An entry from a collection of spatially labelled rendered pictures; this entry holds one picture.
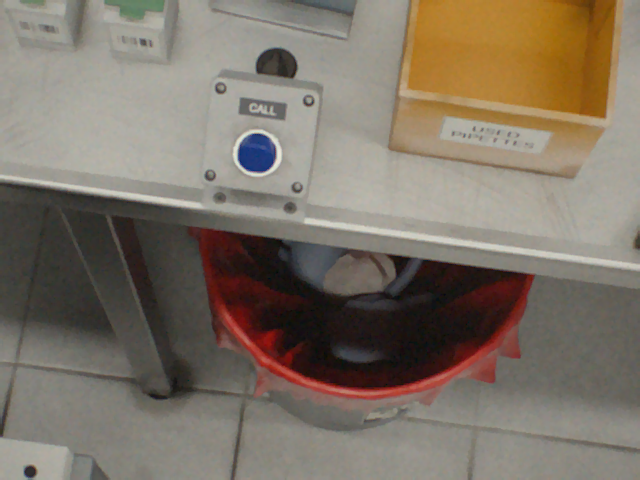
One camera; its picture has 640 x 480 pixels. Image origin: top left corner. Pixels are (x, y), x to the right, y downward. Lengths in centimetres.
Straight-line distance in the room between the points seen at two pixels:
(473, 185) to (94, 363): 95
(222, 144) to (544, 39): 25
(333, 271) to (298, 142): 74
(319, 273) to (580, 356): 42
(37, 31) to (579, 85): 37
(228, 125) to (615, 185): 27
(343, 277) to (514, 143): 71
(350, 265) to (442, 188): 67
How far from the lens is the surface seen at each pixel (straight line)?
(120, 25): 92
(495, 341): 136
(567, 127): 87
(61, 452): 86
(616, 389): 184
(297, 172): 87
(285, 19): 96
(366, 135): 94
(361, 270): 158
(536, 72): 97
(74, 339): 181
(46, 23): 94
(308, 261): 159
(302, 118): 86
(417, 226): 92
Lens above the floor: 175
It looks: 72 degrees down
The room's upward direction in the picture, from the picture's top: 8 degrees clockwise
